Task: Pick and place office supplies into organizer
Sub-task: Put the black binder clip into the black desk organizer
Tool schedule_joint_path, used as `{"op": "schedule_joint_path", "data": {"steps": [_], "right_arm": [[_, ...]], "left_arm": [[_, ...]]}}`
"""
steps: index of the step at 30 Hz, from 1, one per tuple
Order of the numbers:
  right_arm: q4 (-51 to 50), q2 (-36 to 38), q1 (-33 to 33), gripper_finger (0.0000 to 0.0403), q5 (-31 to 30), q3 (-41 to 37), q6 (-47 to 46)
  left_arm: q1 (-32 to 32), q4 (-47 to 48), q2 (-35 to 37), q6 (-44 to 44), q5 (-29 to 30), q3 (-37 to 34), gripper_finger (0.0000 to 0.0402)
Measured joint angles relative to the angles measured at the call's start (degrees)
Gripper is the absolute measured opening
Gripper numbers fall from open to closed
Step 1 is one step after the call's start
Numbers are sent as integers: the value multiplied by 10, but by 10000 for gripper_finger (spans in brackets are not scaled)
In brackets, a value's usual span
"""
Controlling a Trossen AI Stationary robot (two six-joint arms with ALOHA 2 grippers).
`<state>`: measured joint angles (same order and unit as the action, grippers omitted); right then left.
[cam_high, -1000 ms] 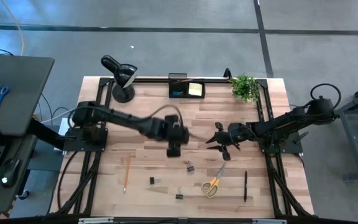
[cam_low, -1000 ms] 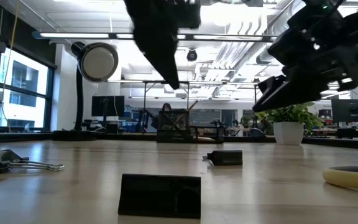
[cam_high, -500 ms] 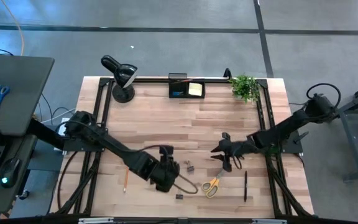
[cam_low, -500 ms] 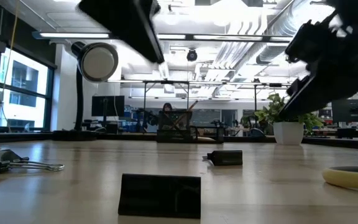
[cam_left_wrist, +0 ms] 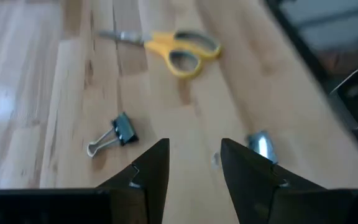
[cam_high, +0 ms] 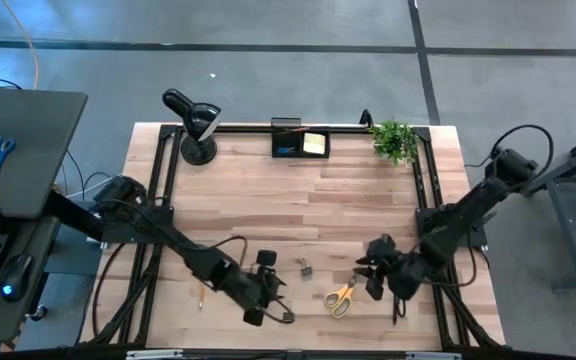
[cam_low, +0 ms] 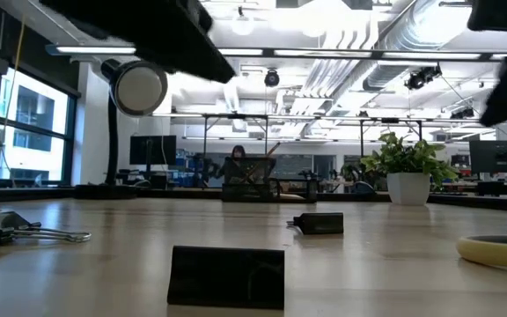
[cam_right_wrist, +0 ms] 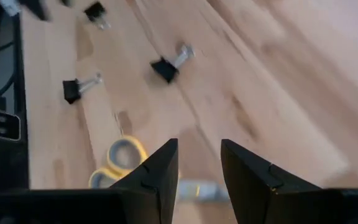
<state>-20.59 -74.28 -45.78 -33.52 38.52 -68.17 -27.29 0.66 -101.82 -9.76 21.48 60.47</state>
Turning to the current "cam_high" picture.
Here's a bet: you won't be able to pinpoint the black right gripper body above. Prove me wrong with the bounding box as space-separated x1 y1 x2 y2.
365 233 427 302

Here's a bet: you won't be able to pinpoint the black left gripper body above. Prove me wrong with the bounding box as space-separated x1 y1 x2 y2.
224 248 282 327

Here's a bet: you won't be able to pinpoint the yellow-handled scissors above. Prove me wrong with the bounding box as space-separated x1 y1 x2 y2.
323 273 360 320

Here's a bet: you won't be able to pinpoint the yellow sticky note pad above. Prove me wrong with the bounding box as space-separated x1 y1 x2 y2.
302 131 327 156

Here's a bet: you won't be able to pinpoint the black mesh desk organizer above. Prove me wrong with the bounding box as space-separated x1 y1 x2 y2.
270 116 332 160

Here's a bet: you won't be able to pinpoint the green plant in white pot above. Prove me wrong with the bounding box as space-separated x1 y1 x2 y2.
367 118 420 168

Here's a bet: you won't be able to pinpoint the grey metal stand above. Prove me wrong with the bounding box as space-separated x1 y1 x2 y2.
519 125 576 293

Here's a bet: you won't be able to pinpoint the black desk lamp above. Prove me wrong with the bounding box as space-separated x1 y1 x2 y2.
161 87 223 167

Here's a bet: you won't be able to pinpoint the black caster wheel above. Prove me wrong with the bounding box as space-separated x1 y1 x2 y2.
26 303 49 323

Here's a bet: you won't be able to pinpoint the black computer mouse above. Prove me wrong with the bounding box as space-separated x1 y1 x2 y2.
0 252 35 303

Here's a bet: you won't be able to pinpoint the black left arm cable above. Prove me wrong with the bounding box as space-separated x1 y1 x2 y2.
206 233 249 269

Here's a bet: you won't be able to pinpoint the silver metal bracket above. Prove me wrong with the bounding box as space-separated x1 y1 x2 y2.
405 351 464 360
125 349 185 360

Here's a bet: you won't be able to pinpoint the black table frame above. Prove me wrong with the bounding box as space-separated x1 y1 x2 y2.
80 122 507 360

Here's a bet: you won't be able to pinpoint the orange cable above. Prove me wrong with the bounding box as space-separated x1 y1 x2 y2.
0 0 41 91

